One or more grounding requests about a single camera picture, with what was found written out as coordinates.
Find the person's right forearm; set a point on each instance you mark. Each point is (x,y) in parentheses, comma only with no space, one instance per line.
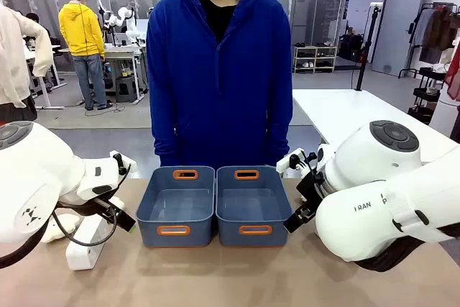
(163,138)

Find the person in cream sweater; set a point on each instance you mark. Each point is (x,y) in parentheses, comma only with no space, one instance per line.
(14,59)

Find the clothes rack with coats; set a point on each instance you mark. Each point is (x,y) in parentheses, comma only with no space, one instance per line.
(436,34)

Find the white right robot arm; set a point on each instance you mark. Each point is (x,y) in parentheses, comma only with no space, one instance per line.
(377,192)

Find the white plush sheep toy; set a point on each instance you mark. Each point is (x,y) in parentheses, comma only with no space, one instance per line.
(63,226)

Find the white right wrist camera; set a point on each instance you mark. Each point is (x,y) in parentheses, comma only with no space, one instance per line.
(289,163)

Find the person's left forearm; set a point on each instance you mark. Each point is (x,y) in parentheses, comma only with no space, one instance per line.
(279,134)

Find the person in blue hoodie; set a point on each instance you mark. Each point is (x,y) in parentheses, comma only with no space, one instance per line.
(219,80)

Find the black tripod stand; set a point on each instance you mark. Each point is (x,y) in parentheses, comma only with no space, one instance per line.
(366,48)

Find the shoe rack shelf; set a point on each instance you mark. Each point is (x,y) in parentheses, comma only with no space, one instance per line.
(315,59)

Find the black luggage bags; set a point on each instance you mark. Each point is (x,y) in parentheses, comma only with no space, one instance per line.
(352,46)

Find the grey door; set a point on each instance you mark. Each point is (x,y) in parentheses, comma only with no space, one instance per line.
(399,26)

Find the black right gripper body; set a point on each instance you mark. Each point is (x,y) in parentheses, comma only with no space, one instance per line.
(309,190)

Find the white table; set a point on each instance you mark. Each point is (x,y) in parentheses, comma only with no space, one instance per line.
(352,116)

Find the grey step stool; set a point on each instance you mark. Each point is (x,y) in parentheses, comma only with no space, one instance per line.
(125,89)

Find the person in yellow hoodie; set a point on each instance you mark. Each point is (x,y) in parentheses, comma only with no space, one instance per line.
(84,41)

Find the white digital clock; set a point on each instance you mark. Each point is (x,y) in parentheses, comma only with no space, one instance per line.
(86,246)

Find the black utility cart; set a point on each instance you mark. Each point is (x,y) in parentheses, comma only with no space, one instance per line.
(427,95)

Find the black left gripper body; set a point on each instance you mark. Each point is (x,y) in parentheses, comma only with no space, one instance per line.
(108,208)

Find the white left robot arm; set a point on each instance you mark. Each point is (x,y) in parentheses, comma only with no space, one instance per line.
(32,177)

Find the background work desk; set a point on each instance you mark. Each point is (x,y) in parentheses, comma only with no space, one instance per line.
(122,57)

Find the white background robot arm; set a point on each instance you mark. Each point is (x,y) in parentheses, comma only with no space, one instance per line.
(125,21)

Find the white round pillar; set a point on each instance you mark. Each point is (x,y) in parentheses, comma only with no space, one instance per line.
(445,113)

